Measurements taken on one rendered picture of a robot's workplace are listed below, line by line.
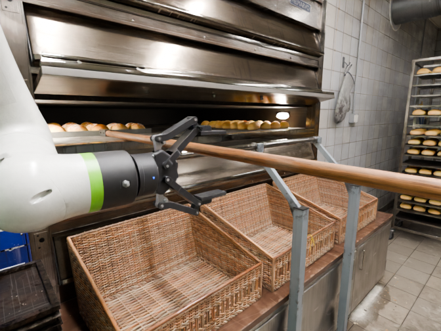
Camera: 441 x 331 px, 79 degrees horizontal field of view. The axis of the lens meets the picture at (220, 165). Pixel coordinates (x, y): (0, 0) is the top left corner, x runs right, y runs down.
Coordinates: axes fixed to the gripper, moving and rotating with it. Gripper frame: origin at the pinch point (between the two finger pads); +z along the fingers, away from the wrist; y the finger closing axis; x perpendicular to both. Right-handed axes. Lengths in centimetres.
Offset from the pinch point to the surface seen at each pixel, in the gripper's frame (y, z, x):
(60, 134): -2, -11, -100
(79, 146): 0, -12, -64
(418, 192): 0.5, 6.8, 35.2
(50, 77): -22, -21, -51
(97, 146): 1, -5, -64
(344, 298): 83, 93, -7
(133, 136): -2, 7, -59
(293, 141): 1, 70, -27
